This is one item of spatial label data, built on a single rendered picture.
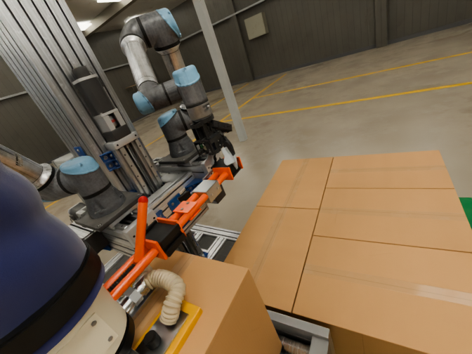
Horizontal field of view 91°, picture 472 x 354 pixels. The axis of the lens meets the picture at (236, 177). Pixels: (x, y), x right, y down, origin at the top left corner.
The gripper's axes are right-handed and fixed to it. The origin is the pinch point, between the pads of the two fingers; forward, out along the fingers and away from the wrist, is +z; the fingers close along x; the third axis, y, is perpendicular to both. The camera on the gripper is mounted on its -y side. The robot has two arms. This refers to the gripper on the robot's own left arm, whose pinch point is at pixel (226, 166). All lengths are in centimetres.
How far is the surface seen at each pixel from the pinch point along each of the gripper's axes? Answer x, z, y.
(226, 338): 20, 18, 45
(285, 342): 21, 53, 29
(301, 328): 26, 47, 25
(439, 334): 62, 54, 11
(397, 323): 52, 54, 11
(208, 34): -172, -68, -275
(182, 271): 1.1, 13.0, 36.3
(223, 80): -173, -1, -275
